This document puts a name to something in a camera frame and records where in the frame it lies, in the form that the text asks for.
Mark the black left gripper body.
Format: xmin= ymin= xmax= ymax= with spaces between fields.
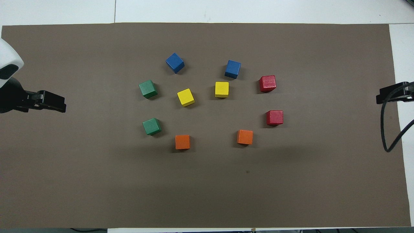
xmin=0 ymin=77 xmax=30 ymax=114

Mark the green wooden cube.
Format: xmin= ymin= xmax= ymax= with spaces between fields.
xmin=139 ymin=80 xmax=158 ymax=99
xmin=142 ymin=118 xmax=162 ymax=136

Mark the red wooden cube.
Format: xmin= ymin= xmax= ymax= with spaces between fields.
xmin=266 ymin=110 xmax=284 ymax=126
xmin=259 ymin=75 xmax=277 ymax=93

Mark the blue wooden cube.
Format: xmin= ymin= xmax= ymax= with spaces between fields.
xmin=225 ymin=60 xmax=241 ymax=79
xmin=166 ymin=53 xmax=185 ymax=74

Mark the yellow wooden cube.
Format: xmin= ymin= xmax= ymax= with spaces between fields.
xmin=215 ymin=82 xmax=229 ymax=98
xmin=177 ymin=88 xmax=195 ymax=107

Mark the orange wooden cube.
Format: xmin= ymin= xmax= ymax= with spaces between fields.
xmin=237 ymin=129 xmax=254 ymax=145
xmin=175 ymin=135 xmax=191 ymax=150

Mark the brown paper table mat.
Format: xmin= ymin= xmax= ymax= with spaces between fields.
xmin=1 ymin=22 xmax=412 ymax=229

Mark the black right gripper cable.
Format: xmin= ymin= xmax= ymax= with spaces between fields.
xmin=381 ymin=82 xmax=414 ymax=153

